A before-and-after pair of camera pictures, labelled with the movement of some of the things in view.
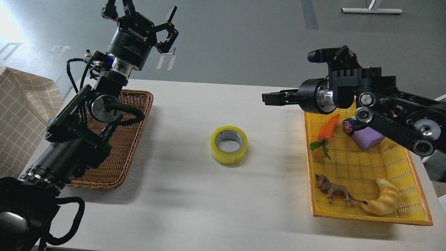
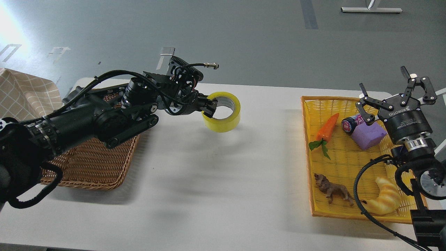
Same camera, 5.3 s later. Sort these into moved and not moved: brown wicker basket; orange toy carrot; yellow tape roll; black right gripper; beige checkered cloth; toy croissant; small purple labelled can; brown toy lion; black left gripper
Moved: black left gripper; yellow tape roll; black right gripper
Not moved: orange toy carrot; brown toy lion; beige checkered cloth; small purple labelled can; brown wicker basket; toy croissant
